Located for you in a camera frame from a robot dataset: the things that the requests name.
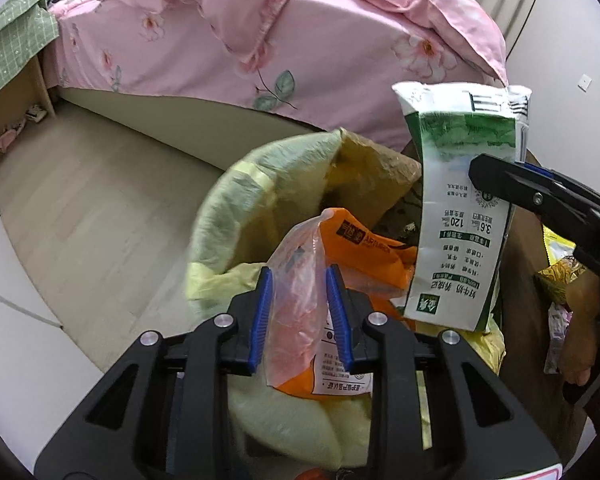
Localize purple and white wrapper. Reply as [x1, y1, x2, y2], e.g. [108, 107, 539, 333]
[544, 302, 575, 376]

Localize green checked cloth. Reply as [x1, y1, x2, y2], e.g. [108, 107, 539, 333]
[0, 0, 59, 112]

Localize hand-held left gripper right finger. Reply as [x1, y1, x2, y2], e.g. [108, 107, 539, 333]
[324, 263, 574, 480]

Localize yellow bin liner bag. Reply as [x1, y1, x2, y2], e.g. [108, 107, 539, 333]
[185, 127, 506, 472]

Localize brown paper bag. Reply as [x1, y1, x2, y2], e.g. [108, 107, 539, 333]
[330, 129, 423, 226]

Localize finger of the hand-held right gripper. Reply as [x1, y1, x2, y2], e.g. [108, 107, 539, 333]
[468, 153, 571, 233]
[522, 160, 556, 182]

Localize orange and clear plastic package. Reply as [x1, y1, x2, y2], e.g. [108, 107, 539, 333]
[266, 207, 418, 401]

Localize wooden nightstand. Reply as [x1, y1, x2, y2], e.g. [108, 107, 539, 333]
[0, 50, 57, 173]

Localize green and white milk carton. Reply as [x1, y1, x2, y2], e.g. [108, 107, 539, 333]
[391, 81, 532, 333]

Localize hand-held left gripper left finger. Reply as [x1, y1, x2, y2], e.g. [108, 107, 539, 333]
[32, 265, 274, 480]

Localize small pink toy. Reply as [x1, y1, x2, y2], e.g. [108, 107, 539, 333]
[0, 127, 25, 159]

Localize yellow snack wrapper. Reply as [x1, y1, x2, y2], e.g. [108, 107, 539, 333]
[534, 224, 590, 307]

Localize white cabinet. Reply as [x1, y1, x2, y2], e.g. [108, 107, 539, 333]
[0, 167, 108, 461]

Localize person's right hand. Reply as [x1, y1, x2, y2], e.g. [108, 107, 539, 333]
[561, 267, 600, 387]

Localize pink floral bed sheet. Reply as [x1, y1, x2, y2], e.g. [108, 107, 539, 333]
[47, 0, 486, 153]

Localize beige bed base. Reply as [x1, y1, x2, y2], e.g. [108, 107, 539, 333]
[55, 84, 333, 137]

